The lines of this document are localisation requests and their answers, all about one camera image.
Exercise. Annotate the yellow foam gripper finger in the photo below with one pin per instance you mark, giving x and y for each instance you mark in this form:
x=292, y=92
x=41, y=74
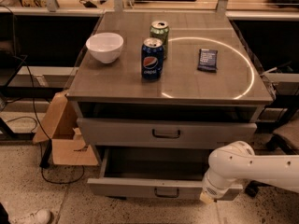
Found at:
x=205, y=198

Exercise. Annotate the grey drawer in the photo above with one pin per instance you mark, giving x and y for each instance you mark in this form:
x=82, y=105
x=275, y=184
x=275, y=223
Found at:
x=163, y=134
x=150, y=172

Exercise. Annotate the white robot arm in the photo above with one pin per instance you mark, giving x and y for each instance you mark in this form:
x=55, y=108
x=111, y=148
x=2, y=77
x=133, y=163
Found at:
x=238, y=161

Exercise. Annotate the grey drawer cabinet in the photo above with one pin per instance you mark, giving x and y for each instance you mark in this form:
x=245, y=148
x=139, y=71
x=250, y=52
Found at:
x=235, y=93

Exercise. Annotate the grey top drawer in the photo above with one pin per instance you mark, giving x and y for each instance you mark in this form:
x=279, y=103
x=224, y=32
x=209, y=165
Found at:
x=163, y=134

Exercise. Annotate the black office chair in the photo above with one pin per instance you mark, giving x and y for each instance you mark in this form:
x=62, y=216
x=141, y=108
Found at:
x=286, y=137

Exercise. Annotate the dark blue snack bar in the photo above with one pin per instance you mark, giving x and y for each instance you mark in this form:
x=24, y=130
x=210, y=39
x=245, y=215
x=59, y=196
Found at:
x=207, y=60

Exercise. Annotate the blue Pepsi can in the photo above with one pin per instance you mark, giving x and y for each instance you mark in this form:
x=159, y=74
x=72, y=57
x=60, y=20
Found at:
x=152, y=58

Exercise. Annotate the brown cardboard box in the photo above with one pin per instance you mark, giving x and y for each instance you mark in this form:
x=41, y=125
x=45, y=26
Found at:
x=60, y=127

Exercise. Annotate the white sneaker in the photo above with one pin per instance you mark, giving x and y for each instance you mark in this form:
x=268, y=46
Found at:
x=42, y=216

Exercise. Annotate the green soda can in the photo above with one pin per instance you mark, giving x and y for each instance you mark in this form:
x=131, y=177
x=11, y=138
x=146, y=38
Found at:
x=160, y=30

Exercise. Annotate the white ceramic bowl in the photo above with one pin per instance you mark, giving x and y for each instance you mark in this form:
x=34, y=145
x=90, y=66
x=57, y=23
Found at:
x=105, y=47

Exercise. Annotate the black side table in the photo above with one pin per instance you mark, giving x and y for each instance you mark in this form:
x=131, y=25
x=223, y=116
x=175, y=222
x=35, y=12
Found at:
x=10, y=62

